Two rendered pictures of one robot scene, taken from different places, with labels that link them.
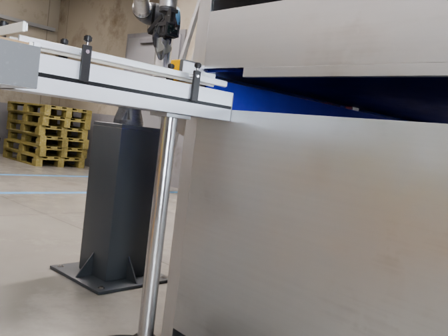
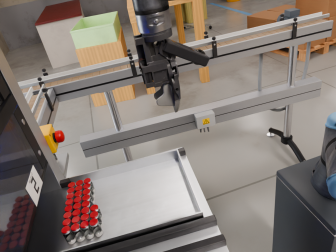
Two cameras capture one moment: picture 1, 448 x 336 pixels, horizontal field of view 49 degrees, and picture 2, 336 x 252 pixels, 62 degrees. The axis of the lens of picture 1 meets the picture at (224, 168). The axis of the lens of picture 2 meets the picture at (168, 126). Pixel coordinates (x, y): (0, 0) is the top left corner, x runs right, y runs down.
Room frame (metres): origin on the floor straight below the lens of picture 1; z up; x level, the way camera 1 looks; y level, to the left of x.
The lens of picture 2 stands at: (2.49, -0.21, 1.45)
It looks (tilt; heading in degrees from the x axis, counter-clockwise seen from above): 32 degrees down; 127
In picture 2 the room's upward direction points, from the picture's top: 11 degrees counter-clockwise
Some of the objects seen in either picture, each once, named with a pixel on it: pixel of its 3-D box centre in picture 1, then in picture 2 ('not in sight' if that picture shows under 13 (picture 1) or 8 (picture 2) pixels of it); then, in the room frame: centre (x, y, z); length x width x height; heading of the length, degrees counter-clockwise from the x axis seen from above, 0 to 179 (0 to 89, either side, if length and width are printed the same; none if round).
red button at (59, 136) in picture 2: not in sight; (57, 136); (1.73, 0.21, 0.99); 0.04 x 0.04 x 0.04; 43
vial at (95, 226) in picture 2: not in sight; (96, 227); (2.03, 0.04, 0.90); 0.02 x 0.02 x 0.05
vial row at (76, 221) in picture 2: not in sight; (80, 208); (1.94, 0.07, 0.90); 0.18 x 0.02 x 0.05; 133
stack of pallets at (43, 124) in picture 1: (47, 134); not in sight; (7.99, 2.93, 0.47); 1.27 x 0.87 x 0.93; 47
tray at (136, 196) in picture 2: not in sight; (129, 197); (2.04, 0.15, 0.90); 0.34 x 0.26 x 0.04; 43
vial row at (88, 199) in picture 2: not in sight; (88, 206); (1.96, 0.08, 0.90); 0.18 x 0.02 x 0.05; 133
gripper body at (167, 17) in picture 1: (167, 23); (157, 58); (2.11, 0.31, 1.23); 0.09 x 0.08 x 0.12; 43
